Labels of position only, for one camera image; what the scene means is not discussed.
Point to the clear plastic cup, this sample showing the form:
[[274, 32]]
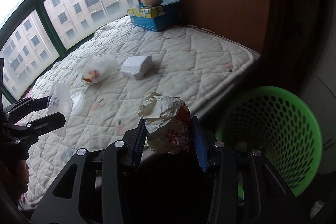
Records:
[[106, 64]]

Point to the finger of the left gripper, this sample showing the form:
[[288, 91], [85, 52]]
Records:
[[27, 105], [42, 126]]

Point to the green plastic mesh basket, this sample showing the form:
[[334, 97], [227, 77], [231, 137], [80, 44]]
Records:
[[283, 127]]

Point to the white styrofoam block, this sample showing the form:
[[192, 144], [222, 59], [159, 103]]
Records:
[[136, 67]]

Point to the clear round plastic lid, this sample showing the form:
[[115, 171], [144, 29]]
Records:
[[77, 97]]

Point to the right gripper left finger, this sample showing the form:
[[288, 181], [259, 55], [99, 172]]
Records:
[[135, 142]]

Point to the blue yellow tissue box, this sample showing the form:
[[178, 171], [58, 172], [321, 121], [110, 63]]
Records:
[[155, 18]]

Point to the paper wrapper ball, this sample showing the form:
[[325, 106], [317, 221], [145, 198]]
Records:
[[166, 120]]

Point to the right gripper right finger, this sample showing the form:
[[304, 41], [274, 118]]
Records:
[[204, 145]]

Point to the white quilted mattress pad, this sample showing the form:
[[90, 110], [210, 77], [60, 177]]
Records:
[[197, 66]]

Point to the orange peel piece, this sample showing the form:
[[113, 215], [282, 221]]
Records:
[[91, 76]]

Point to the green window frame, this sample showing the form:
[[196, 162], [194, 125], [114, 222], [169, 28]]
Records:
[[38, 33]]

